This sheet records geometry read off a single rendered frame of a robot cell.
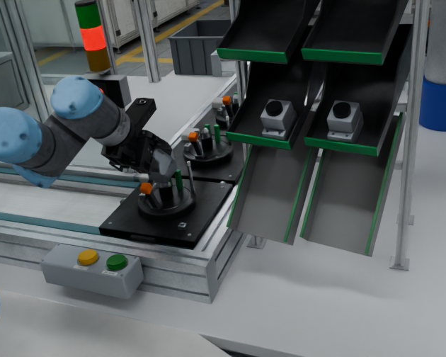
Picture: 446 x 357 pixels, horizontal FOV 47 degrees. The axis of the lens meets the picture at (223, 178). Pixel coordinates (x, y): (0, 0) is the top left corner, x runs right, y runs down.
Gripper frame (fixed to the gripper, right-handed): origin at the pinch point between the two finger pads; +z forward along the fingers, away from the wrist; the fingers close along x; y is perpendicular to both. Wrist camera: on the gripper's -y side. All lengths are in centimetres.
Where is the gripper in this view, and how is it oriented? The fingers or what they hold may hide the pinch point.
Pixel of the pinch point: (161, 156)
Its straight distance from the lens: 117.6
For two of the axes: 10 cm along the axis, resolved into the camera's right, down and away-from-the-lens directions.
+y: -2.0, 9.5, -2.6
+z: 3.1, 3.1, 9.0
